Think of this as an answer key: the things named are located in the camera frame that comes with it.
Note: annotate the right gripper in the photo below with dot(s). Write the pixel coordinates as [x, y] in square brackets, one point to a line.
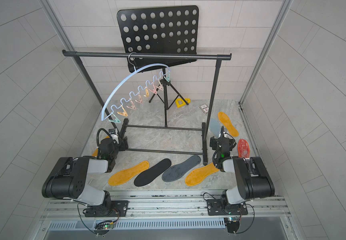
[233, 143]

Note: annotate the grey orange-edged insole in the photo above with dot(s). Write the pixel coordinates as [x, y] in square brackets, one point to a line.
[243, 149]

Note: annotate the beige yellow-edged insole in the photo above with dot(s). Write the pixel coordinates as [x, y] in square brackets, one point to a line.
[225, 120]

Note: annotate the yellow insole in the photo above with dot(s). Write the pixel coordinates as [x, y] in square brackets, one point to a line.
[124, 176]

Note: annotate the grey yellow-edged insole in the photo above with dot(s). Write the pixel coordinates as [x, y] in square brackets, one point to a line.
[198, 175]

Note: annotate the white black insole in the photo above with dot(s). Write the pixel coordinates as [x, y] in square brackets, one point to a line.
[149, 175]

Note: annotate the grey dark-edged insole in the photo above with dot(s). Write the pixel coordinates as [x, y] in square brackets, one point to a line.
[176, 172]

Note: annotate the light blue clip hanger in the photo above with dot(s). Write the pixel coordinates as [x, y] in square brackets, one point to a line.
[127, 94]

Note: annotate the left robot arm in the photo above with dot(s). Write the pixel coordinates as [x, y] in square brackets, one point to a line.
[67, 179]

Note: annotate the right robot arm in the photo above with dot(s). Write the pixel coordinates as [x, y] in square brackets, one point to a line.
[252, 178]

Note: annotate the black clothes rack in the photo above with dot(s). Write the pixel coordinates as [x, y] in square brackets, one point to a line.
[205, 126]

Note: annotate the green clothes peg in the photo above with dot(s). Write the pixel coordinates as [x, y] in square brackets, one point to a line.
[114, 119]
[167, 77]

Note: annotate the yellow clothes peg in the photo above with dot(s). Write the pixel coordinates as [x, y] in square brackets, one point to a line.
[123, 112]

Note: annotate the right circuit board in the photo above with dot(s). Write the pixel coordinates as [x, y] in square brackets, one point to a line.
[232, 225]

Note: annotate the circuit board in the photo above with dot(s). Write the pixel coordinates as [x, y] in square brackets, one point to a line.
[104, 227]
[232, 225]

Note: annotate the left circuit board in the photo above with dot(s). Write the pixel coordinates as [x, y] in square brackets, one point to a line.
[104, 227]

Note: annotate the black music stand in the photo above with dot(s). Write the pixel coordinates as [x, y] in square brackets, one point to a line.
[164, 30]

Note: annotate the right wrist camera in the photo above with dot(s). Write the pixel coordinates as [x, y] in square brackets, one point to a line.
[221, 142]

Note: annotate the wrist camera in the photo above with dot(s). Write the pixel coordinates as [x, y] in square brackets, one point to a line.
[114, 133]
[221, 142]

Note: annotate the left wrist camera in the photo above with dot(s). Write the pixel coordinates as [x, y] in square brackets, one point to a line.
[114, 133]

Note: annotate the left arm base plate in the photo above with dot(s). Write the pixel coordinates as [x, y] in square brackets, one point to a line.
[115, 209]

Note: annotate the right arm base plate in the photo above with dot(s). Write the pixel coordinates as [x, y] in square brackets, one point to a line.
[219, 208]

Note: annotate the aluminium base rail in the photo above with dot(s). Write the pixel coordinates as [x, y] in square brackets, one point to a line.
[167, 204]

